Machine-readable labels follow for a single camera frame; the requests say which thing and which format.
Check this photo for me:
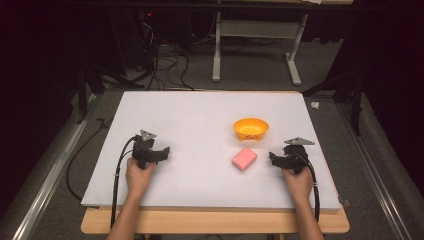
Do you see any person's left hand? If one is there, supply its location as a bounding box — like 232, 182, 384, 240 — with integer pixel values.
125, 156, 158, 198

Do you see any pink soap bar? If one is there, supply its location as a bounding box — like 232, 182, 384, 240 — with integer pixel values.
231, 146, 258, 172

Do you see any white table mat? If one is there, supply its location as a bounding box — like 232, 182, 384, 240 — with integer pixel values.
80, 90, 343, 212

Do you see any dark computer tower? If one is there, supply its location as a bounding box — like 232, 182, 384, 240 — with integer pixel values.
108, 8, 159, 73

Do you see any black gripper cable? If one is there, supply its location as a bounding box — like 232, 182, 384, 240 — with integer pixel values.
298, 153, 321, 224
110, 134, 138, 229

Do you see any white metal desk frame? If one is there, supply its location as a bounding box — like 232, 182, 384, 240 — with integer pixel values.
211, 0, 310, 87

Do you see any aluminium floor rail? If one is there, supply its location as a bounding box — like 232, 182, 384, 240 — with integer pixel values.
335, 99, 414, 240
11, 93, 103, 240

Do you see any orange plastic bowl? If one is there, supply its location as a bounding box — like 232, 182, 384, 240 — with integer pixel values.
232, 117, 270, 142

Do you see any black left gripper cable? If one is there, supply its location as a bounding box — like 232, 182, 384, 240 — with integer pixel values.
110, 134, 138, 229

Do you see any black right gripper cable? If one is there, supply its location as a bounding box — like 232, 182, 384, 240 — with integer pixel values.
298, 153, 321, 224

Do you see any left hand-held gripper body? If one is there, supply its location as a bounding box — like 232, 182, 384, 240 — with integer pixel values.
131, 129, 162, 170

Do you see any black metal stand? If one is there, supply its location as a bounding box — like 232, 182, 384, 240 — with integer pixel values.
301, 64, 365, 137
75, 61, 146, 125

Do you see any thin black floor cable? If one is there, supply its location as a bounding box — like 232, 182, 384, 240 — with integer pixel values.
65, 117, 114, 202

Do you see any person's right hand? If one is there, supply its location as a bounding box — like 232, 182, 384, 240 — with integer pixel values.
281, 165, 315, 202

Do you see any tangle of black floor cables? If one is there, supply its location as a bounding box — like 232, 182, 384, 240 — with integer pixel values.
134, 19, 197, 92

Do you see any wooden table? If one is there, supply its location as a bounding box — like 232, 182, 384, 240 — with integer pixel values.
80, 89, 351, 235

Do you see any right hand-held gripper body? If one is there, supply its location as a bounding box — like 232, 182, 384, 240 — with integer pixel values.
281, 135, 316, 176

